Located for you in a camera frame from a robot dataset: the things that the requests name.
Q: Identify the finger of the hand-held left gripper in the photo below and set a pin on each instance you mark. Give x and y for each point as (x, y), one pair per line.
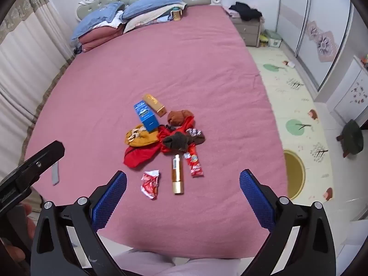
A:
(43, 162)

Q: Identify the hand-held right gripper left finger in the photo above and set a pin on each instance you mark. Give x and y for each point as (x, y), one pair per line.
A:
(110, 198)

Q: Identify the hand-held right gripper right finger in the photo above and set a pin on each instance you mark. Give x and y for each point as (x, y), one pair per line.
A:
(256, 198)

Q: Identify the red wrapper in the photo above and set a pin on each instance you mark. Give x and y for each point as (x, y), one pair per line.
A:
(149, 185)

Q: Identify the red zip pouch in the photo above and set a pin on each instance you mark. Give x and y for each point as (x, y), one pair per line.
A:
(136, 156)

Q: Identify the person's left hand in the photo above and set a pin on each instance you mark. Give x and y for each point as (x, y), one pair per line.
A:
(11, 256)

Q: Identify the mustard yellow sock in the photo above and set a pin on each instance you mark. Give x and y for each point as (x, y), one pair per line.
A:
(142, 141)

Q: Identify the long red snack packet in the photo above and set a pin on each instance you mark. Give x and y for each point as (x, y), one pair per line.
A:
(195, 164)

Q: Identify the gold bottle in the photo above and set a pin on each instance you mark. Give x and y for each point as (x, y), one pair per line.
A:
(177, 178)

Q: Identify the dark brown patterned sock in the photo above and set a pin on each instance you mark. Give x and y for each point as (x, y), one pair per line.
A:
(197, 136)

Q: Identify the blue box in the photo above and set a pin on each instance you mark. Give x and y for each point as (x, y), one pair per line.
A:
(146, 118)

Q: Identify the person's light pants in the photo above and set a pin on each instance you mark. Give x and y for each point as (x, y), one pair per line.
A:
(178, 267)

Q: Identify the beige curtain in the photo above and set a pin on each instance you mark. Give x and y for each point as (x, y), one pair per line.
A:
(23, 63)

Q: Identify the gold box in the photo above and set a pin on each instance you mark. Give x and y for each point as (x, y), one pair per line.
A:
(155, 105)

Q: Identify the reddish brown sock ball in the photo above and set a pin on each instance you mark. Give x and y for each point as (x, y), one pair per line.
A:
(178, 116)

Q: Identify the cream cartoon play mat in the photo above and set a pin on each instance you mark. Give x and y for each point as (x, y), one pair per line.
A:
(287, 92)

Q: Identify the dark green stool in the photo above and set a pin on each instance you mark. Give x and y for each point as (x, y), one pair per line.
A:
(352, 135)

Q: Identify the pink tablecloth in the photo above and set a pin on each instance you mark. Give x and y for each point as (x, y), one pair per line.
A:
(201, 77)

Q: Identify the folded pink blanket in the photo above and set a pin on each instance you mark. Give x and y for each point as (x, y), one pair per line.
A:
(97, 38)

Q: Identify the small white toy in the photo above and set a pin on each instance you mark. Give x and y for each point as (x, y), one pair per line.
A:
(289, 64)

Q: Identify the white flower print cabinet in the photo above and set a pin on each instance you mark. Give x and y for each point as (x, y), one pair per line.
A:
(350, 92)

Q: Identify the crumpled blue pillow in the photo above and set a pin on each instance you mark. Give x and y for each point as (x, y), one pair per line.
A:
(95, 17)

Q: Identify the grey brown nightstand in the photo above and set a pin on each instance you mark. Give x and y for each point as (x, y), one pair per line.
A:
(248, 33)

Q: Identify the beige pillow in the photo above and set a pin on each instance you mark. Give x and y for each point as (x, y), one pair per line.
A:
(143, 20)

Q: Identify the white sliding door wardrobe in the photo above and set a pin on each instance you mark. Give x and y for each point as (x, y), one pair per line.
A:
(296, 20)

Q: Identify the black clothes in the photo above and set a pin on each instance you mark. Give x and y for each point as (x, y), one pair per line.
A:
(245, 11)

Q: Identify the large blue pillow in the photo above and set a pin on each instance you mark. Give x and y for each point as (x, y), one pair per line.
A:
(152, 4)

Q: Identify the green brown cup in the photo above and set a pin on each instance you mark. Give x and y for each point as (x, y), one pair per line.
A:
(176, 14)

